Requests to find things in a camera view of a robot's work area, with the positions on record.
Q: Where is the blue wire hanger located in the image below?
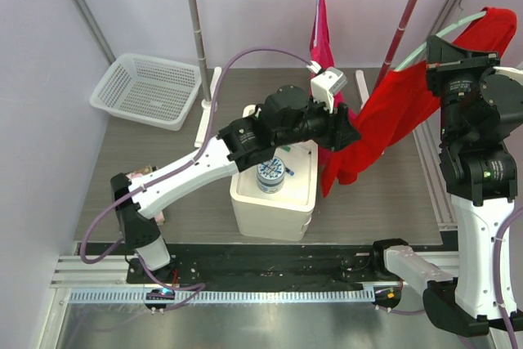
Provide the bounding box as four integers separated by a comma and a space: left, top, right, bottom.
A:
313, 0, 320, 47

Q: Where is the white slotted cable duct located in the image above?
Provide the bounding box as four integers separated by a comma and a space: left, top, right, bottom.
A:
68, 288, 375, 305

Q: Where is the white plastic basket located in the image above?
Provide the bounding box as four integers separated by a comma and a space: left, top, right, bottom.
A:
89, 53, 201, 131

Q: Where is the pink t shirt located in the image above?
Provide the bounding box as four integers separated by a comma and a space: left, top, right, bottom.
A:
309, 0, 337, 170

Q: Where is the blue patterned round tin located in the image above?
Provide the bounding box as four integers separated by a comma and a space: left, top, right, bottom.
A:
256, 156, 286, 194

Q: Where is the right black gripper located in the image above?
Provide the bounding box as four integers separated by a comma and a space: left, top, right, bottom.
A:
427, 37, 503, 145

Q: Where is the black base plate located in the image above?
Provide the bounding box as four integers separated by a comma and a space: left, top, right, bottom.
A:
152, 244, 399, 293

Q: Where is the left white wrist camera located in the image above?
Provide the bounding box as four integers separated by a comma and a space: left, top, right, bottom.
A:
307, 61, 347, 114

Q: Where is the pink illustrated book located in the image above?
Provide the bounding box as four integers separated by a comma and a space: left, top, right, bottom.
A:
126, 165, 165, 226

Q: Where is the mint green hanger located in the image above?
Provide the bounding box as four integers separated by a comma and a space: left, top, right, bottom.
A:
395, 0, 486, 71

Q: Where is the white foam box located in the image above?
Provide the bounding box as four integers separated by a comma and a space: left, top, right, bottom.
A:
229, 104, 320, 243

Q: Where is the red t shirt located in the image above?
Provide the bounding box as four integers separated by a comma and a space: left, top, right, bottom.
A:
319, 7, 518, 197

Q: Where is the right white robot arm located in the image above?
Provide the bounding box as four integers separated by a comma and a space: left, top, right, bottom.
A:
369, 36, 522, 338

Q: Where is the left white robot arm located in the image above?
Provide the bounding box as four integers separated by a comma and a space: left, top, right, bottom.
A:
110, 85, 361, 283

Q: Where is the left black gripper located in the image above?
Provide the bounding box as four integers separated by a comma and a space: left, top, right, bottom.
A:
274, 92, 361, 152

